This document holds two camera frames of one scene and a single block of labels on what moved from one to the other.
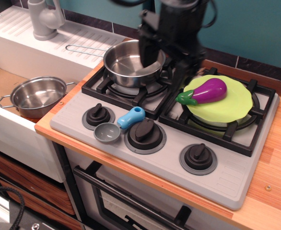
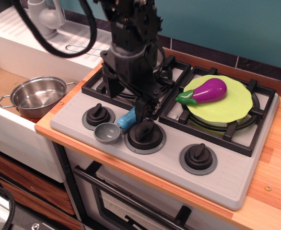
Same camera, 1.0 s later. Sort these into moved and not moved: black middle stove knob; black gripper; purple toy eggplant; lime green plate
Moved: black gripper
Not moved: black middle stove knob; lime green plate; purple toy eggplant
